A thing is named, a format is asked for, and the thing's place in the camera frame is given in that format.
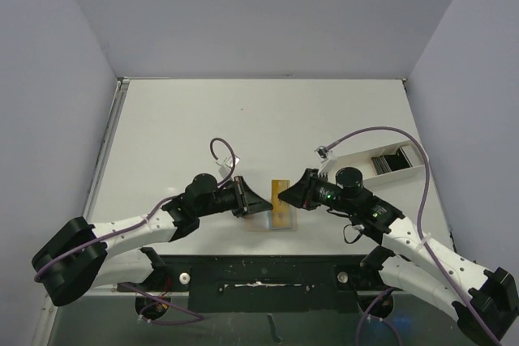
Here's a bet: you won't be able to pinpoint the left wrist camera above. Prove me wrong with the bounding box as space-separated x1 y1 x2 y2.
217 156 240 178

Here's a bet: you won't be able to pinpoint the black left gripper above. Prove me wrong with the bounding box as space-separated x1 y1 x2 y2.
197 175 272 217

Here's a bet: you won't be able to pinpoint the beige card holder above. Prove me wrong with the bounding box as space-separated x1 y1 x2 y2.
245 209 298 232

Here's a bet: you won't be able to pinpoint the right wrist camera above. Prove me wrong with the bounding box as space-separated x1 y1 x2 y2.
315 146 337 177

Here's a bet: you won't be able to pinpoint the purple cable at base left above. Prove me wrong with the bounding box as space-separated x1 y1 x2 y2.
117 283 206 326

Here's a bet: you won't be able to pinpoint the aluminium table frame rail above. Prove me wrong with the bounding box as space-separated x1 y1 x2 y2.
83 78 131 220

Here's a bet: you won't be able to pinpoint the black cards in tray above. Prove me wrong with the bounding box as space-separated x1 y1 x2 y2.
371 153 410 175

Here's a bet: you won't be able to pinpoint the white plastic tray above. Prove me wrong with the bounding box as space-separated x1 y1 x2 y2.
328 141 424 189

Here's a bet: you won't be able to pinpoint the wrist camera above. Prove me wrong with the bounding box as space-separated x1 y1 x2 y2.
315 146 337 177
217 156 240 178

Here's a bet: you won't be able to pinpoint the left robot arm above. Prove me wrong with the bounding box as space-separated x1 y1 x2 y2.
32 173 273 306

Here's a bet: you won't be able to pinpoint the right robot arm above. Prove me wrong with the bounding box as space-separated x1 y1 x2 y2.
278 167 518 345

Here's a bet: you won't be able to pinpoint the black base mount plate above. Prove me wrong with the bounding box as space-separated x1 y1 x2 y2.
118 253 386 314

